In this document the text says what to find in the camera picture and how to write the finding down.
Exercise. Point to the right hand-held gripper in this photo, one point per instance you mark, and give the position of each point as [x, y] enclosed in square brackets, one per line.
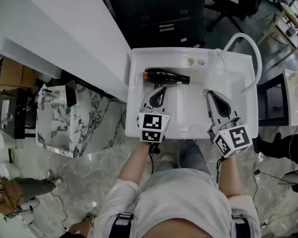
[234, 139]

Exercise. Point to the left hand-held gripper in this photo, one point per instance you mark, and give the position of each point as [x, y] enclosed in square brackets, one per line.
[152, 123]

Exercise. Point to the black hair dryer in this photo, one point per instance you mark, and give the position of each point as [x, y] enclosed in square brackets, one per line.
[166, 76]

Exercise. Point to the white sink basin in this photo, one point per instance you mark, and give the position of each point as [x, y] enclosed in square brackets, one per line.
[295, 100]
[188, 118]

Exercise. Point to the person's right forearm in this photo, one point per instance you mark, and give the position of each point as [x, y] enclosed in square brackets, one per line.
[229, 177]

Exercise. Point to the person's left forearm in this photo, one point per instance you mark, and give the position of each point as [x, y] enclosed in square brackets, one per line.
[134, 165]

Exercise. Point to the black metal stand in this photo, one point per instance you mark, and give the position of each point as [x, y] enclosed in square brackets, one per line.
[273, 100]

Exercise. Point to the small clear object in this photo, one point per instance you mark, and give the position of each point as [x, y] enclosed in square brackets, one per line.
[201, 62]

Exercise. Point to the person's blue jeans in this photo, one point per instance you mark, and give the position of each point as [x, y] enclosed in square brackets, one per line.
[191, 157]

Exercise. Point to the person's white shoe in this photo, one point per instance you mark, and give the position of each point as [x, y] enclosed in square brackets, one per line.
[167, 158]

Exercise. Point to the small beige object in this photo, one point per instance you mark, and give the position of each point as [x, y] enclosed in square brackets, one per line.
[191, 61]

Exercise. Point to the marble pattern cabinet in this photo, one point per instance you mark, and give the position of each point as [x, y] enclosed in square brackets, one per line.
[84, 123]

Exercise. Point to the black phone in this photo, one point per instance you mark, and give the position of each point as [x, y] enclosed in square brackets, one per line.
[72, 94]

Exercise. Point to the black drawer cabinet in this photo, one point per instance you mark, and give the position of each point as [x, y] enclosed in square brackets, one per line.
[159, 14]

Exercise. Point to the person's white shirt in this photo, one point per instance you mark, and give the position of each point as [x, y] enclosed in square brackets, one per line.
[178, 199]

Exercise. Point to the chrome faucet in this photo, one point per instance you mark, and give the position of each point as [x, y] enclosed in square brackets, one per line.
[46, 95]

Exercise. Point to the black office chair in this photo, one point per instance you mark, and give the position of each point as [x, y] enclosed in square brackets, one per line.
[233, 1]

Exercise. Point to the wooden table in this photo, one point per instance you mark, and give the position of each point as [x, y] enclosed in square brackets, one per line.
[288, 21]

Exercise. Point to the black side table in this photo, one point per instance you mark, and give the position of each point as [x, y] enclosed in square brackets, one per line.
[20, 113]

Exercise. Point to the cardboard box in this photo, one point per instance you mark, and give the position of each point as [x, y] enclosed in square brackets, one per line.
[12, 74]

